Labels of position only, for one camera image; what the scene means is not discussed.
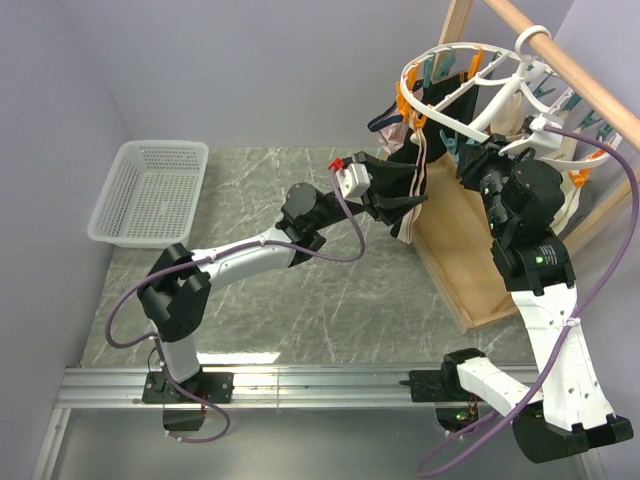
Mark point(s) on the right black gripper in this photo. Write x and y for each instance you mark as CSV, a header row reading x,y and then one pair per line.
x,y
474,158

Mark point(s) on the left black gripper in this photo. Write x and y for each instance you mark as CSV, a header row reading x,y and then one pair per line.
x,y
368,205

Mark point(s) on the black boxer briefs tan waistband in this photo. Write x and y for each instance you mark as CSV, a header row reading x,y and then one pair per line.
x,y
415,184

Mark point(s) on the pink underwear navy trim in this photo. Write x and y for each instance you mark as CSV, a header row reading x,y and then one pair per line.
x,y
397,135

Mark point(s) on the white round clip hanger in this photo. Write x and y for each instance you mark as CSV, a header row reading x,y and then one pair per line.
x,y
510,71

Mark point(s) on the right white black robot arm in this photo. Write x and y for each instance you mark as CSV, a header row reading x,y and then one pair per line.
x,y
565,412

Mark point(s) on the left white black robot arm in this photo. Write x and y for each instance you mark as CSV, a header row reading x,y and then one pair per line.
x,y
182,280

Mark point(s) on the cream hanging underwear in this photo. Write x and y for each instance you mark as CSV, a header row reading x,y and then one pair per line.
x,y
509,120

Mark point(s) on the pale green hanging underwear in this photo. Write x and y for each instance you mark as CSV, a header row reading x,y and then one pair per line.
x,y
573,180

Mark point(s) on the black hanging garment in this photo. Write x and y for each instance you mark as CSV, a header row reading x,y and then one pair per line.
x,y
463,107

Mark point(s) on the white plastic basket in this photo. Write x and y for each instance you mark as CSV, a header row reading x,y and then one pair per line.
x,y
149,198

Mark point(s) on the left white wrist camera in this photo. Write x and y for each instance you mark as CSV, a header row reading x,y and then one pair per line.
x,y
352,178

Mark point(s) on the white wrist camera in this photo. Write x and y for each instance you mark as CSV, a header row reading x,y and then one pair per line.
x,y
536,125
352,178

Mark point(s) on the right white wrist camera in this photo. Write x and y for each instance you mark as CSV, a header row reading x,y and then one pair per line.
x,y
536,125

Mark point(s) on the wooden drying rack frame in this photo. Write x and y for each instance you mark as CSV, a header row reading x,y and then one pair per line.
x,y
481,251

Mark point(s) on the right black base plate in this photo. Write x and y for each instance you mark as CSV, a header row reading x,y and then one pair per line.
x,y
444,386

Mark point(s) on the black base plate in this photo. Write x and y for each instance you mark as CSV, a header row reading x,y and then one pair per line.
x,y
444,386
186,404

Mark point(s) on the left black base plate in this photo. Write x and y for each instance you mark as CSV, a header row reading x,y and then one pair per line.
x,y
186,404

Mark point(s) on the aluminium mounting rail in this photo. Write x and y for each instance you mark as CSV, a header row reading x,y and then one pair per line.
x,y
289,422

